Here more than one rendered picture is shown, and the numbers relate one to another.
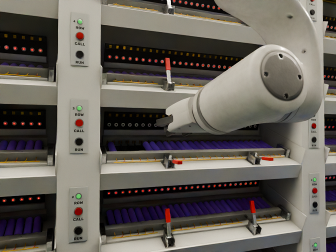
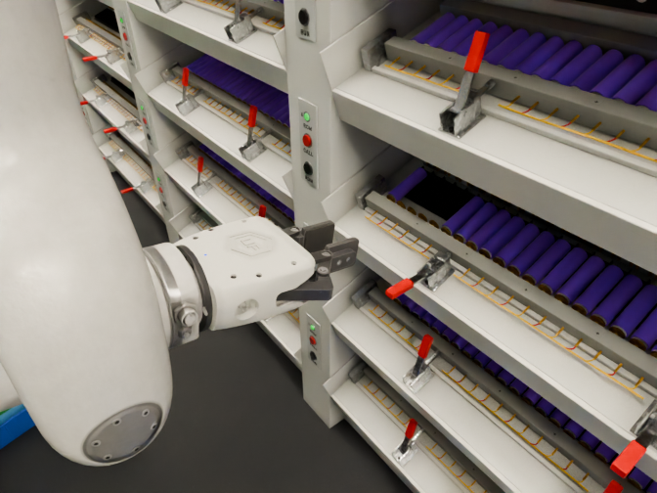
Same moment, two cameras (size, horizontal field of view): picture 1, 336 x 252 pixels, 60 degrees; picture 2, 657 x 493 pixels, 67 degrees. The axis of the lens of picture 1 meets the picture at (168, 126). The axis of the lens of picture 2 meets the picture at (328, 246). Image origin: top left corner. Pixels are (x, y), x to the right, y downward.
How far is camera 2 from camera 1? 0.72 m
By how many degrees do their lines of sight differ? 77
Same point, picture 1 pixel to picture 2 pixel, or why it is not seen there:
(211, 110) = not seen: hidden behind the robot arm
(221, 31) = not seen: outside the picture
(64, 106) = (294, 107)
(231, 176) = (552, 397)
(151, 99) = (408, 139)
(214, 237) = (489, 448)
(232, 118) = not seen: hidden behind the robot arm
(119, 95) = (358, 112)
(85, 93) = (314, 94)
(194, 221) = (492, 393)
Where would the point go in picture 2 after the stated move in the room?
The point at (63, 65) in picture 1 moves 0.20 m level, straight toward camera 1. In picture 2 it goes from (290, 35) to (135, 65)
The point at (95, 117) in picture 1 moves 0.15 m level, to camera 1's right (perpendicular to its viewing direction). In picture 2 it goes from (325, 139) to (367, 195)
